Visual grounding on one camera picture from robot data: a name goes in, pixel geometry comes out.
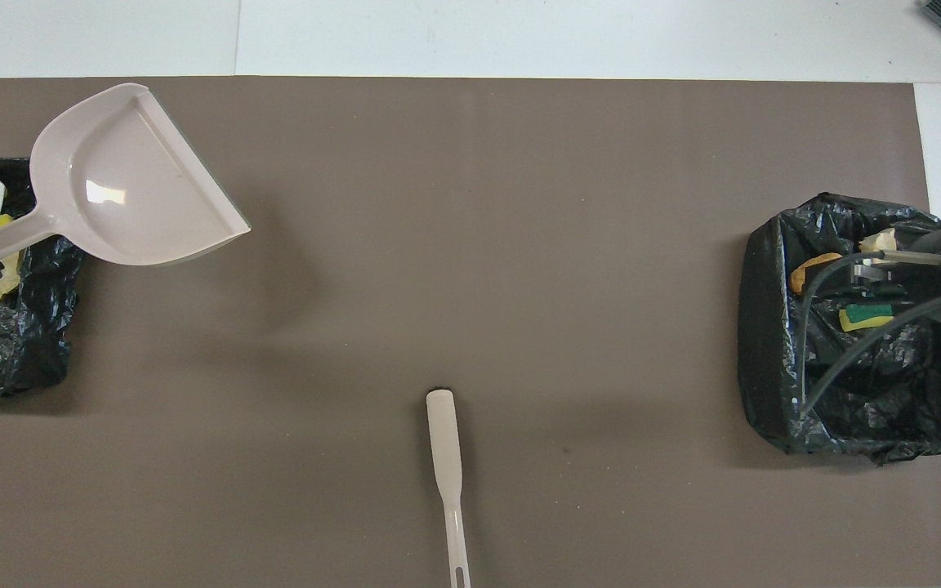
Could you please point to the beige plastic dustpan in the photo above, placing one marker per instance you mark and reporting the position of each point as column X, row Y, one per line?
column 136, row 188

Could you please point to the brown table mat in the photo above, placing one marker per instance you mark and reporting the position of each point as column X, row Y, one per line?
column 470, row 245

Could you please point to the orange striped bread piece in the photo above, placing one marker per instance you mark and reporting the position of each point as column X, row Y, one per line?
column 879, row 242

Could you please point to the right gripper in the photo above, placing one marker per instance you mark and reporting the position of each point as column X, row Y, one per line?
column 938, row 273

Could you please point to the brown bread roll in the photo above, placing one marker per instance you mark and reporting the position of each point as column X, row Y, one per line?
column 804, row 276

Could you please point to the black bag lined bin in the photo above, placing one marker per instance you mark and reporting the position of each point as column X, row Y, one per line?
column 773, row 343
column 37, row 327

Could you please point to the beige brush with black bristles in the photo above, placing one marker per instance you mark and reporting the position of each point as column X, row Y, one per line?
column 444, row 441

